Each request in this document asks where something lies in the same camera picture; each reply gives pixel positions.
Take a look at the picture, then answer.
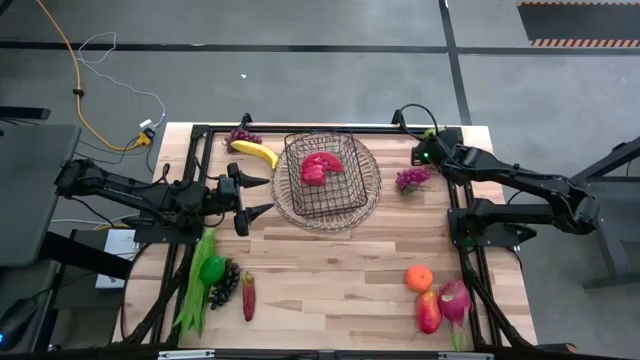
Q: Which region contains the dark red grape bunch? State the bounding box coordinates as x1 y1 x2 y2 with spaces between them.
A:
223 128 263 154

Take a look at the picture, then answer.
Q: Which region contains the pink grape bunch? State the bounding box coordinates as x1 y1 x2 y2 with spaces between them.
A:
395 166 433 197

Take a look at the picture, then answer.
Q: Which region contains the silver metal bracket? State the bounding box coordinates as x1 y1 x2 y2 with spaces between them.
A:
437 351 495 360
157 349 216 360

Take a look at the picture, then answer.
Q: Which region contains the round woven placemat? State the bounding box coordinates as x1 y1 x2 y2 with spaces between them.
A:
269 130 384 234

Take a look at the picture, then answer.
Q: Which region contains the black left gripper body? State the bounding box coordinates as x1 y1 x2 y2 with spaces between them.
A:
217 162 251 237

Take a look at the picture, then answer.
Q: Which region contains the red yellow mango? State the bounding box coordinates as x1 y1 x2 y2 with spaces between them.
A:
415 288 444 336

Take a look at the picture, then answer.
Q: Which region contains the round green fruit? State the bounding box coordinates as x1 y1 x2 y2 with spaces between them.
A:
199 254 228 288

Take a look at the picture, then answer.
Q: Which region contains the black wire basket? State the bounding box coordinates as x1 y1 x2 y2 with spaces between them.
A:
283 130 370 220

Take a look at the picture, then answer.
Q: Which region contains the black mat with striped edge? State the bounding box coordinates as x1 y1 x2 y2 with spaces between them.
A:
516 0 640 50

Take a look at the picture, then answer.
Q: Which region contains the black aluminium table frame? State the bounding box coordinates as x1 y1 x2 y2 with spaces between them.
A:
119 112 539 351

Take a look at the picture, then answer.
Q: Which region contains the green corn husk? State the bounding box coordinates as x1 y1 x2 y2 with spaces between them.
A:
171 226 219 340

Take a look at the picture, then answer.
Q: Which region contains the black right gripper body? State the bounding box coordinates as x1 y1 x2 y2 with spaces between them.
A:
410 133 454 169

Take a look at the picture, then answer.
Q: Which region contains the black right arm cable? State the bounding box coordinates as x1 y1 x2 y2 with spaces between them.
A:
398 103 441 144

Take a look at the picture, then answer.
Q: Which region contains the white box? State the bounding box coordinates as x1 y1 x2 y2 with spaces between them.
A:
93 228 142 291

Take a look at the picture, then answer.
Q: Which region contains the black flat bar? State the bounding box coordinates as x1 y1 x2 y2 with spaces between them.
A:
0 105 52 121

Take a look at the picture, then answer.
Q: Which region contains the pink dragon fruit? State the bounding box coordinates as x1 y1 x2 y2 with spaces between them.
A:
437 278 474 353

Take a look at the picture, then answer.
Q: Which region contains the black desk crossbar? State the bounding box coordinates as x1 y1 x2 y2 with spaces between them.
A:
42 230 134 281

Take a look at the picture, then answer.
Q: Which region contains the yellow banana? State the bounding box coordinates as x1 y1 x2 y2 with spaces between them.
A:
230 139 280 172

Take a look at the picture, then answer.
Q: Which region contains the thin white cable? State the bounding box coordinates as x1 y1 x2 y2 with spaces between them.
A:
76 31 167 129

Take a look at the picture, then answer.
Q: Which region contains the yellow cable plug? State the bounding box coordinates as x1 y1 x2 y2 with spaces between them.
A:
132 128 155 149

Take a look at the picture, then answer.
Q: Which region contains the black grape bunch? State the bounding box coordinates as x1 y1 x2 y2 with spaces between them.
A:
207 258 243 312

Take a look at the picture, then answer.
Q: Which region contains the black computer mouse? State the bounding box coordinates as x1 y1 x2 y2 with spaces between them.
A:
0 295 40 351

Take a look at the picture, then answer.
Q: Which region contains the black desk leg frame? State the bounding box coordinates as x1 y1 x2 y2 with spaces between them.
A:
569 134 640 292

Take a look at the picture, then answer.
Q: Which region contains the long red pepper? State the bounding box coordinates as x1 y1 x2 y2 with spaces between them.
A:
241 270 258 323

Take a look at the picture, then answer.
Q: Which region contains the grey desk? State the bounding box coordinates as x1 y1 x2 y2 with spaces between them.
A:
0 123 83 269

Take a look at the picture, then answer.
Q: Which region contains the yellow power cable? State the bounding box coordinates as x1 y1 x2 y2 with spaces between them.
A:
34 0 151 151

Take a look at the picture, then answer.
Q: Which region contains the orange fruit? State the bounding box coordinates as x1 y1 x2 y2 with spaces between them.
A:
404 264 435 295

